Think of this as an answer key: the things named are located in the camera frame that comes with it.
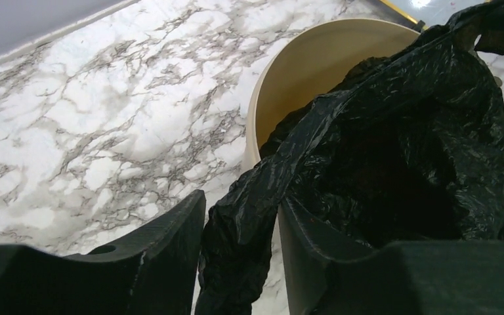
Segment black plastic trash bag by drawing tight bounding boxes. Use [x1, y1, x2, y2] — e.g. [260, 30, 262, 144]
[195, 1, 504, 314]

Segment beige round trash bin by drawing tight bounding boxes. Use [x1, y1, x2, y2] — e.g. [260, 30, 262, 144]
[241, 18, 419, 172]

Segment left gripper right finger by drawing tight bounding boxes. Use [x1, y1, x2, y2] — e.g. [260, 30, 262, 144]
[278, 198, 504, 314]

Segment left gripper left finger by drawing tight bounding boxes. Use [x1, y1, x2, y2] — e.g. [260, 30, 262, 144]
[0, 190, 206, 314]

